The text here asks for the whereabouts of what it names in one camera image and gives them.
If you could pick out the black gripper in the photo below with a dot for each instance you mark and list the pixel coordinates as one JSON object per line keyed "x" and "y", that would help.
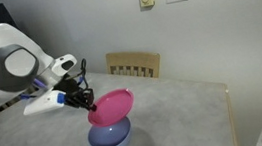
{"x": 73, "y": 98}

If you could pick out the pink round plate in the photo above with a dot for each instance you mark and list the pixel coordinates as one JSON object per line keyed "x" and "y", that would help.
{"x": 111, "y": 107}

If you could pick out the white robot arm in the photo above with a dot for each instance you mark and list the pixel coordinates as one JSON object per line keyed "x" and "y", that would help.
{"x": 2, "y": 65}

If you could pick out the blue plastic bowl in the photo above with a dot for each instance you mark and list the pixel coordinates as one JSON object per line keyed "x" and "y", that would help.
{"x": 110, "y": 136}

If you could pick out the wooden slat-back chair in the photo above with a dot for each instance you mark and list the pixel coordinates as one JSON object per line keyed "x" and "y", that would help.
{"x": 134, "y": 62}

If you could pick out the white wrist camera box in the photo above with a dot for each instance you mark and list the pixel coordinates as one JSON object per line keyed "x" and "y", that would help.
{"x": 42, "y": 104}

